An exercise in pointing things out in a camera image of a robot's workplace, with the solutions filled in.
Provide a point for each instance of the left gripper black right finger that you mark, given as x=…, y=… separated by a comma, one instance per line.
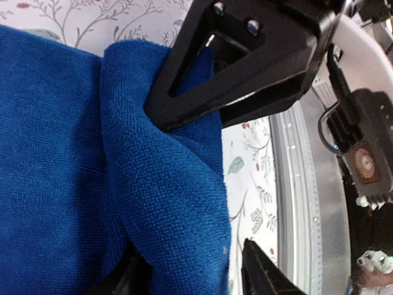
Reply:
x=260, y=276

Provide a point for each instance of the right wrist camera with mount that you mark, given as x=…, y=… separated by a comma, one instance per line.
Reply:
x=358, y=129

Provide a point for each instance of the front aluminium rail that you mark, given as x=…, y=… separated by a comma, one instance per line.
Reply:
x=313, y=230

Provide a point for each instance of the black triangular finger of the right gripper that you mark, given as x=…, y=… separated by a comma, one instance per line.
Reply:
x=274, y=48

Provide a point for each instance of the dark blue towel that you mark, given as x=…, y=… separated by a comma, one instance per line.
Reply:
x=85, y=173

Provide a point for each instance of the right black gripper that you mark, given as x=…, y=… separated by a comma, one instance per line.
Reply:
x=319, y=16

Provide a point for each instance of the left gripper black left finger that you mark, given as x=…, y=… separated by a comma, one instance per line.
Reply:
x=131, y=276

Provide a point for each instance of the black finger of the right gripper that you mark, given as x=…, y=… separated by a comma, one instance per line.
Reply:
x=269, y=101

